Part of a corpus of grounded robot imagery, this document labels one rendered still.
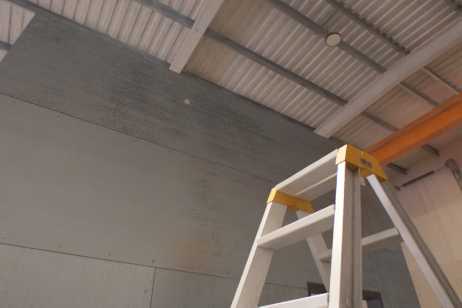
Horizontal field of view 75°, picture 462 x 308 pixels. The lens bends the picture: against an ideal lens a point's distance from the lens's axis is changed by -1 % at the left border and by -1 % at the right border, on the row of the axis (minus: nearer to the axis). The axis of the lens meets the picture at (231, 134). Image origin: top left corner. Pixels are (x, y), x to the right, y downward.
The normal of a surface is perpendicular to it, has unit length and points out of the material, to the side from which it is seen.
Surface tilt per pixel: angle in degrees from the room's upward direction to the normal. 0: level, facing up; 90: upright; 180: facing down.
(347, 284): 88
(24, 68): 90
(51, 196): 90
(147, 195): 90
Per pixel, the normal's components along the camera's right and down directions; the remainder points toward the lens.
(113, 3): 0.04, 0.76
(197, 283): 0.52, -0.52
